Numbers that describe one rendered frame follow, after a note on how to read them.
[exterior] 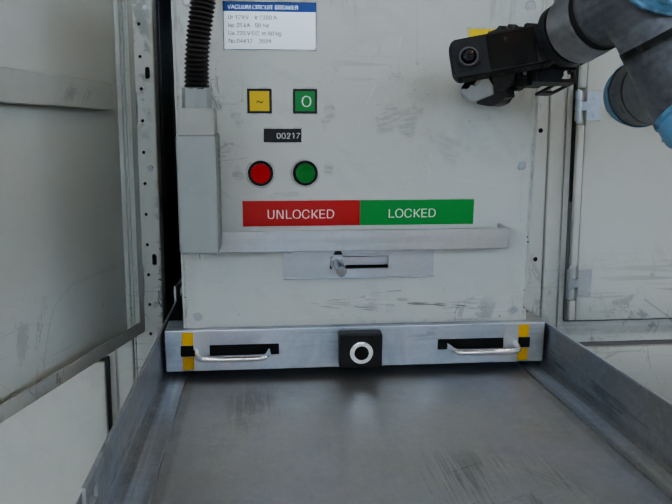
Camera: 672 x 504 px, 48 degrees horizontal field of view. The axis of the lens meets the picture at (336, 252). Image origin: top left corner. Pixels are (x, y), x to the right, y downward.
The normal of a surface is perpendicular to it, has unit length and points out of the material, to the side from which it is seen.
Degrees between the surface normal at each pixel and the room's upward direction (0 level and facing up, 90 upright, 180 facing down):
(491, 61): 78
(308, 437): 0
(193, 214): 94
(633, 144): 90
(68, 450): 90
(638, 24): 102
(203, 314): 94
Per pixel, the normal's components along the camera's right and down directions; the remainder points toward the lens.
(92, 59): 0.99, 0.03
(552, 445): 0.00, -0.99
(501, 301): 0.10, 0.22
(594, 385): -1.00, 0.01
